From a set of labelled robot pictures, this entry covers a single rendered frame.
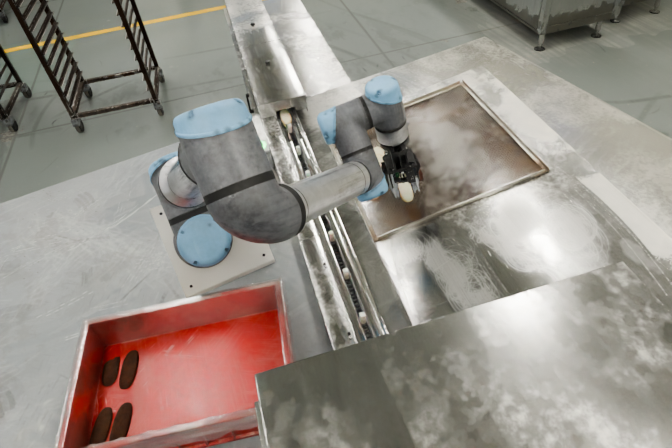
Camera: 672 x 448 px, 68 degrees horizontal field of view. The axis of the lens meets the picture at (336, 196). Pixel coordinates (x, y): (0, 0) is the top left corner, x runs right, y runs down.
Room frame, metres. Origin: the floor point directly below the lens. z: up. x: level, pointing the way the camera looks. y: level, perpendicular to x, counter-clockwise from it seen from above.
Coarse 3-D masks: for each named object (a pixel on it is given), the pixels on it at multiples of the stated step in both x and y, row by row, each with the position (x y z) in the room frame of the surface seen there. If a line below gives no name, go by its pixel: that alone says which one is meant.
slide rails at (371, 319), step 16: (288, 144) 1.41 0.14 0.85; (304, 144) 1.40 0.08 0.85; (304, 176) 1.23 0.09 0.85; (320, 224) 1.01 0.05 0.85; (336, 224) 1.00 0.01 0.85; (336, 240) 0.94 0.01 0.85; (336, 272) 0.83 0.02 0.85; (352, 272) 0.82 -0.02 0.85; (352, 304) 0.72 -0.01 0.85; (368, 304) 0.71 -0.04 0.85; (352, 320) 0.68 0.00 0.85; (368, 320) 0.67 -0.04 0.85
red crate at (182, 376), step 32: (224, 320) 0.74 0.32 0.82; (256, 320) 0.73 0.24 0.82; (128, 352) 0.68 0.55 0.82; (160, 352) 0.67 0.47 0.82; (192, 352) 0.66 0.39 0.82; (224, 352) 0.65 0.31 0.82; (256, 352) 0.64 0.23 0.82; (160, 384) 0.59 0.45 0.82; (192, 384) 0.58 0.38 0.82; (224, 384) 0.57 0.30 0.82; (96, 416) 0.53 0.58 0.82; (160, 416) 0.51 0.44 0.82; (192, 416) 0.51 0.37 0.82
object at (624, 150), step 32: (416, 64) 1.90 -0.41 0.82; (448, 64) 1.87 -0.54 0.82; (480, 64) 1.83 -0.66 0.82; (512, 64) 1.80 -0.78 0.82; (320, 96) 1.75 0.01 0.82; (352, 96) 1.72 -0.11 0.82; (544, 96) 1.54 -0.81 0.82; (576, 96) 1.52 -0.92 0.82; (256, 128) 1.58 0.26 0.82; (576, 128) 1.33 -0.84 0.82; (608, 128) 1.31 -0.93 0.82; (640, 128) 1.29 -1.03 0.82; (320, 160) 1.34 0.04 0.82; (608, 160) 1.15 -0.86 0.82; (640, 160) 1.13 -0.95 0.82; (640, 192) 1.00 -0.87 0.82; (352, 224) 1.02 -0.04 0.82; (384, 288) 0.78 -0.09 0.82; (384, 320) 0.68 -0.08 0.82
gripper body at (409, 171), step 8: (408, 136) 0.94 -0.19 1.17; (400, 144) 0.93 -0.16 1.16; (392, 152) 0.90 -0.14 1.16; (400, 152) 0.90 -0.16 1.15; (408, 152) 0.96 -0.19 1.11; (384, 160) 0.95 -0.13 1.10; (392, 160) 0.91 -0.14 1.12; (400, 160) 0.90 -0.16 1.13; (408, 160) 0.93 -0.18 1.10; (392, 168) 0.92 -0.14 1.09; (400, 168) 0.91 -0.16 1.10; (408, 168) 0.91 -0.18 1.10; (416, 168) 0.91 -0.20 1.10; (400, 176) 0.92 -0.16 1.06; (408, 176) 0.91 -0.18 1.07; (416, 176) 0.92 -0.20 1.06; (392, 184) 0.90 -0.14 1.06
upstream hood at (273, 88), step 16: (224, 0) 2.69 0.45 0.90; (240, 0) 2.61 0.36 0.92; (256, 0) 2.58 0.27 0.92; (240, 16) 2.40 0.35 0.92; (256, 16) 2.38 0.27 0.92; (240, 32) 2.22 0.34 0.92; (256, 32) 2.20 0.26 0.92; (272, 32) 2.17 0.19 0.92; (240, 48) 2.06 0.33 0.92; (256, 48) 2.04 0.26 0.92; (272, 48) 2.02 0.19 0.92; (256, 64) 1.89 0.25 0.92; (272, 64) 1.87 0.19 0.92; (288, 64) 1.85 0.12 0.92; (256, 80) 1.76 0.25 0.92; (272, 80) 1.74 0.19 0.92; (288, 80) 1.73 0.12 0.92; (256, 96) 1.64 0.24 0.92; (272, 96) 1.62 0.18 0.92; (288, 96) 1.61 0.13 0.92; (304, 96) 1.61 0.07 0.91; (272, 112) 1.58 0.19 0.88
